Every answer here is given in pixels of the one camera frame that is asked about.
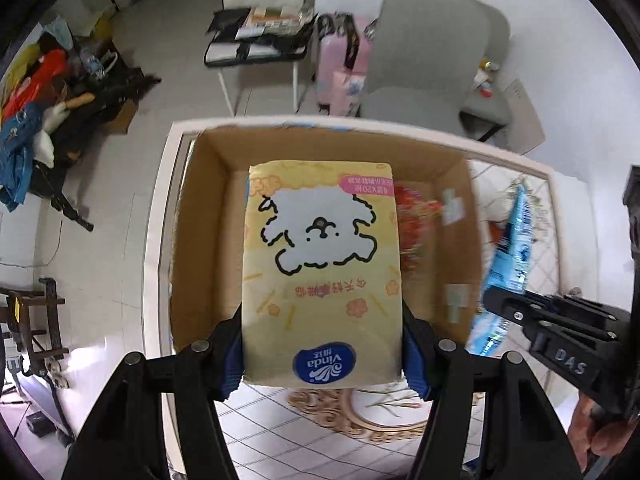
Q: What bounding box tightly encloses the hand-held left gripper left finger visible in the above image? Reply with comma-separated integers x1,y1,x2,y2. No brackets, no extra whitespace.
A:
60,305,247,480

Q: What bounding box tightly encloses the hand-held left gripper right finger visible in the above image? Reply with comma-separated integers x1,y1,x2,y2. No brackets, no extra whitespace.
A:
400,305,576,480

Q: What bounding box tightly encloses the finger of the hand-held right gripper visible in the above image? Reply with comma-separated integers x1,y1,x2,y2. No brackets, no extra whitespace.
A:
481,285,632,341

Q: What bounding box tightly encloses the blue tissue packet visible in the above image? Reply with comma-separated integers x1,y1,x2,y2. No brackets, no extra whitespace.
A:
466,184,537,359

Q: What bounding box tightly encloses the yellow tissue pack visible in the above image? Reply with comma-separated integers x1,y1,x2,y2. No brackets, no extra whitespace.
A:
241,159,405,390

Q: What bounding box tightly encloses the cardboard box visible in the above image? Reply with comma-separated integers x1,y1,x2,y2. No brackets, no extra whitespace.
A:
169,121,487,357

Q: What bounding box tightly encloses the person's right hand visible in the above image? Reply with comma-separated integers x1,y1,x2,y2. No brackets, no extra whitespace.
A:
569,394,640,461

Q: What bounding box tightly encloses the red patterned packet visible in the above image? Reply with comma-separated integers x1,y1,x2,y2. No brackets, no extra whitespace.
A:
394,184,447,277

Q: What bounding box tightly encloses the dark wooden rack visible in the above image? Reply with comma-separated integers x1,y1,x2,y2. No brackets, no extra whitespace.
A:
0,276,70,377

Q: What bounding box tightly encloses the flat cardboard piece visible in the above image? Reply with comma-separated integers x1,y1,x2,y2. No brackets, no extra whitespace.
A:
101,99,139,136

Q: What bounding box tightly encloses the grey chair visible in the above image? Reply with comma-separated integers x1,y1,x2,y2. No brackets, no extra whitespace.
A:
359,0,512,142

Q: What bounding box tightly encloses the white cloth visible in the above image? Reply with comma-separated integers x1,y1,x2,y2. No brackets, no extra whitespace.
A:
36,101,69,167

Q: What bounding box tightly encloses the blue cloth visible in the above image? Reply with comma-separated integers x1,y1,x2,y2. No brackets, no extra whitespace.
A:
0,102,47,213

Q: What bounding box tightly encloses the pink suitcase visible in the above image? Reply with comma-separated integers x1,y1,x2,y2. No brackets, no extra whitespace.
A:
315,14,374,117

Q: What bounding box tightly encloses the black bag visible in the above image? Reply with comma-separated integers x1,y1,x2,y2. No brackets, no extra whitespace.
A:
204,7,317,67

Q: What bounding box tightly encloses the clear water bottle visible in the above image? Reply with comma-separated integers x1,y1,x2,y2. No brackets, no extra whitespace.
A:
81,46,107,80

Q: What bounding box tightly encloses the red orange cloth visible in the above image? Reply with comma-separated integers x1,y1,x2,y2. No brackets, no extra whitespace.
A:
1,49,69,122

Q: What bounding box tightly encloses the yellow bag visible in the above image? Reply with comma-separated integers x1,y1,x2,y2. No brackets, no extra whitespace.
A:
91,9,119,39

